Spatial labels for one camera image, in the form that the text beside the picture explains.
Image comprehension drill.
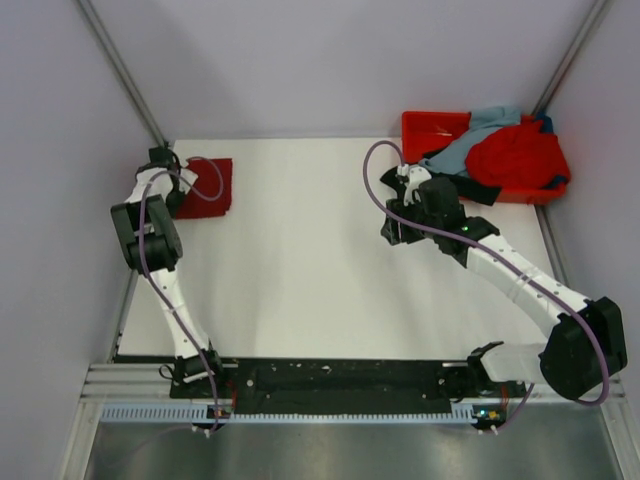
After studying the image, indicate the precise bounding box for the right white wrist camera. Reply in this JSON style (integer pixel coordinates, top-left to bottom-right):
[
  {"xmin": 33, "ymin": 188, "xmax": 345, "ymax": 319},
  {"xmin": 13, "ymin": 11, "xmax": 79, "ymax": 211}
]
[{"xmin": 393, "ymin": 164, "xmax": 432, "ymax": 206}]

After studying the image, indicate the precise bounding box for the left aluminium corner post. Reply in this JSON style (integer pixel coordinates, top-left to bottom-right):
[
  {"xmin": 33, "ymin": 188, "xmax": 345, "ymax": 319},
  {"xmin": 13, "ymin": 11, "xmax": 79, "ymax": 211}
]
[{"xmin": 73, "ymin": 0, "xmax": 168, "ymax": 146}]

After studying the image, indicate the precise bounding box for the dark red t shirt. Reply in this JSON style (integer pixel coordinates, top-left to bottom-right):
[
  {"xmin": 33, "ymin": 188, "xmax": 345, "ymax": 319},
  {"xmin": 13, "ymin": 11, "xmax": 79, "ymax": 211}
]
[{"xmin": 176, "ymin": 157, "xmax": 233, "ymax": 220}]

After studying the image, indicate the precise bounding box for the black t shirt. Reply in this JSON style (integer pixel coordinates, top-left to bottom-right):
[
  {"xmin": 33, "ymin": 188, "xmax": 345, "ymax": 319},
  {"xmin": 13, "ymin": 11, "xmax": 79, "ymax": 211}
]
[{"xmin": 380, "ymin": 167, "xmax": 502, "ymax": 206}]

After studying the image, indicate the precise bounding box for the grey slotted cable duct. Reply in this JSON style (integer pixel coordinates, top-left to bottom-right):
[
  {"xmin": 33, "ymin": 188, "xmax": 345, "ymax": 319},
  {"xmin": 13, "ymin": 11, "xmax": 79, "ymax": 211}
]
[{"xmin": 100, "ymin": 403, "xmax": 505, "ymax": 425}]

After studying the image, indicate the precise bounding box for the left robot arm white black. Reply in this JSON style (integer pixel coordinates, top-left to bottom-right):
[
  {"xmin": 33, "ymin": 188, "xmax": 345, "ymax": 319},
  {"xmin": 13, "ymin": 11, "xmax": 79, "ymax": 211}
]
[{"xmin": 110, "ymin": 145, "xmax": 227, "ymax": 397}]

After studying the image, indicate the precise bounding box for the light blue t shirt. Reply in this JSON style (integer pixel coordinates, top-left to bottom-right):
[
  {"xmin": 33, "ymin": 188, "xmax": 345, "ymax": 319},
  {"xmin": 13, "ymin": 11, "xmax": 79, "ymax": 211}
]
[{"xmin": 419, "ymin": 106, "xmax": 522, "ymax": 178}]

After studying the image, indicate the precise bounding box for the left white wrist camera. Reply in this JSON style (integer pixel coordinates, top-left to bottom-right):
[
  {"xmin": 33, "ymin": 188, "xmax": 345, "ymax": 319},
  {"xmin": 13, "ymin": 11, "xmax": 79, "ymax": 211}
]
[{"xmin": 179, "ymin": 168, "xmax": 198, "ymax": 195}]

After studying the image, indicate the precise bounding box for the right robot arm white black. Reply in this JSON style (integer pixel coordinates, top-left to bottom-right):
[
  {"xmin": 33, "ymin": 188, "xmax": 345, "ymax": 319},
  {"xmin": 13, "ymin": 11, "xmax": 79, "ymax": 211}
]
[{"xmin": 380, "ymin": 171, "xmax": 628, "ymax": 401}]

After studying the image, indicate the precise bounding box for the bright red t shirt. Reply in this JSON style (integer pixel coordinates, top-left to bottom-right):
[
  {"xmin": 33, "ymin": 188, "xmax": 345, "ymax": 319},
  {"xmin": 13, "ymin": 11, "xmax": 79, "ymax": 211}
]
[{"xmin": 465, "ymin": 120, "xmax": 571, "ymax": 189}]

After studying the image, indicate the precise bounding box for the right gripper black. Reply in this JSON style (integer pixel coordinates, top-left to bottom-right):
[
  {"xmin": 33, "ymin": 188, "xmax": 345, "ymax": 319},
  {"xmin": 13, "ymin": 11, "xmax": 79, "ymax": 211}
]
[{"xmin": 382, "ymin": 192, "xmax": 442, "ymax": 245}]

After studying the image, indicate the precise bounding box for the aluminium corner post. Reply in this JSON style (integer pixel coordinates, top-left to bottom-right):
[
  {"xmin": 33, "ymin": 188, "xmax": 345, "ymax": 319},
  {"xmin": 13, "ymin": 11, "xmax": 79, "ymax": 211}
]
[
  {"xmin": 73, "ymin": 0, "xmax": 168, "ymax": 146},
  {"xmin": 531, "ymin": 0, "xmax": 615, "ymax": 116}
]

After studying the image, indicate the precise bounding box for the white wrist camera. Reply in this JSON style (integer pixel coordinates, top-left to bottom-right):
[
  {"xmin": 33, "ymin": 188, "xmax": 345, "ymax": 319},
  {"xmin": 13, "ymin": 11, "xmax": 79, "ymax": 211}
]
[
  {"xmin": 179, "ymin": 168, "xmax": 198, "ymax": 195},
  {"xmin": 393, "ymin": 164, "xmax": 432, "ymax": 206}
]

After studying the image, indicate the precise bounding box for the red plastic bin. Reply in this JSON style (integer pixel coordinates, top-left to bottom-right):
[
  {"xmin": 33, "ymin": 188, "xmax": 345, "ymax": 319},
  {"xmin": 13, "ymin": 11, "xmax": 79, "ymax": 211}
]
[{"xmin": 401, "ymin": 111, "xmax": 568, "ymax": 205}]

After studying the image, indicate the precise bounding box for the right aluminium side rail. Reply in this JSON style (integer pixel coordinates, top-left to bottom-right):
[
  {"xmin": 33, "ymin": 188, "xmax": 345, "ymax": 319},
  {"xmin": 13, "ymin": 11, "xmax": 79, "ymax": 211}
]
[{"xmin": 534, "ymin": 205, "xmax": 576, "ymax": 290}]

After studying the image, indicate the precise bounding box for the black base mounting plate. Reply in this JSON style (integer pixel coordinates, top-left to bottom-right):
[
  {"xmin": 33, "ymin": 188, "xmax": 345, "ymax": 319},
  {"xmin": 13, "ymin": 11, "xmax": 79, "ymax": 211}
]
[{"xmin": 159, "ymin": 358, "xmax": 525, "ymax": 416}]

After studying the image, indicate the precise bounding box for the right aluminium corner post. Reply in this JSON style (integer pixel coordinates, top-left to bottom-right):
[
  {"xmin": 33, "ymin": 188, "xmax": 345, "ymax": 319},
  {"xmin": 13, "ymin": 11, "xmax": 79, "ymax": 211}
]
[{"xmin": 531, "ymin": 0, "xmax": 615, "ymax": 116}]

